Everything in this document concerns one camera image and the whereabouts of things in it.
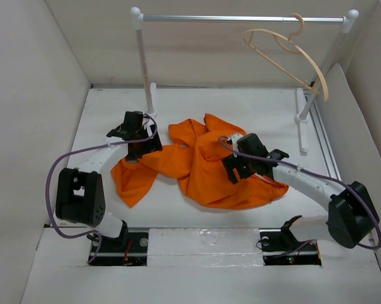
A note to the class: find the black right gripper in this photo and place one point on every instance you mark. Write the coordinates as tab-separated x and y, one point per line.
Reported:
231	162

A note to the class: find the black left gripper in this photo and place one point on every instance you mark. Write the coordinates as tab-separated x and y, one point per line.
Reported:
152	145

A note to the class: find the orange trousers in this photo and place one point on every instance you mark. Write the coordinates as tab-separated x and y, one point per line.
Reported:
194	159

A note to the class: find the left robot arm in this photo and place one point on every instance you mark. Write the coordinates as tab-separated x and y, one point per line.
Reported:
80	196

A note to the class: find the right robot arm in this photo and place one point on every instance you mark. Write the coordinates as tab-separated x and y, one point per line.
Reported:
351	213

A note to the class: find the beige plastic hanger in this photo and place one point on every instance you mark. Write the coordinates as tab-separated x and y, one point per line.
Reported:
320	87

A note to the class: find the white clothes rack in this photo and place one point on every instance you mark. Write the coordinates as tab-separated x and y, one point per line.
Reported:
306	95

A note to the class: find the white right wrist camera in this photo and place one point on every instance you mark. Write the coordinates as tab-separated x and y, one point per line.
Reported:
233	140

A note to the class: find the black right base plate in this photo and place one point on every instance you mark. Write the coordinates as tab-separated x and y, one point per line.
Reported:
280	247

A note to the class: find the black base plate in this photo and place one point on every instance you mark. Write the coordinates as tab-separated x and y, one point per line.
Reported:
133	253
280	247

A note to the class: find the aluminium rail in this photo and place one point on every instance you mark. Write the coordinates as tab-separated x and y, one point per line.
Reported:
326	148

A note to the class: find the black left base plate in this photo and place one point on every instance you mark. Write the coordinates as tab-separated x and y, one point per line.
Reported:
133	253

